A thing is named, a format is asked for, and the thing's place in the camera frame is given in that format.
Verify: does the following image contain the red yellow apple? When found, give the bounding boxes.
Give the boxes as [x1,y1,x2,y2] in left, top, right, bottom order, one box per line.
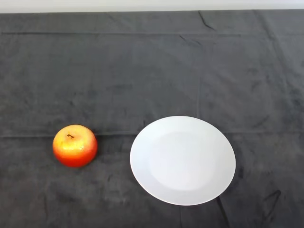
[52,124,98,168]

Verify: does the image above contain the white round plate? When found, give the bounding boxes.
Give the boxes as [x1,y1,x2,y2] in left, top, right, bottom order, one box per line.
[129,115,237,206]

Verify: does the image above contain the black table cloth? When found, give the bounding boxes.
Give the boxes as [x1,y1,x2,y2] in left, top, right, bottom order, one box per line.
[0,9,304,228]

